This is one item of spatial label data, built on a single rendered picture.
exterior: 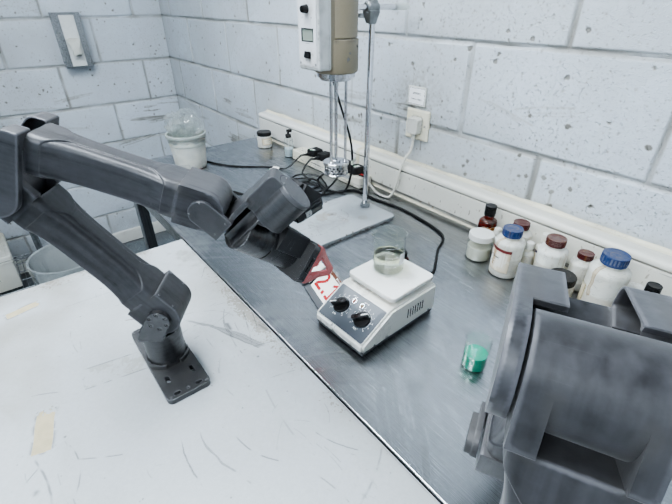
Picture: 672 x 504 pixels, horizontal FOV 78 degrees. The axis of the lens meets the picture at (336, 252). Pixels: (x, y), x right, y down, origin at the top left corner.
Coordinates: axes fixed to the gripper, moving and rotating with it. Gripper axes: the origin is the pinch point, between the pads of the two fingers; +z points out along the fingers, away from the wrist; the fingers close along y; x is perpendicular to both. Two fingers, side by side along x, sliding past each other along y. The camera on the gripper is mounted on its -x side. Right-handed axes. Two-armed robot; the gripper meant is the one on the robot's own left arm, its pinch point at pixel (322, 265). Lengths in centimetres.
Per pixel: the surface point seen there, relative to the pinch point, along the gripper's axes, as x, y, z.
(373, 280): -2.0, -4.7, 9.3
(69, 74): -9, 234, 3
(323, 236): -3.6, 25.2, 23.3
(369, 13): -54, 30, 6
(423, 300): -3.2, -11.7, 17.0
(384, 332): 4.9, -11.8, 10.1
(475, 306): -7.1, -16.2, 29.2
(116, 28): -44, 234, 12
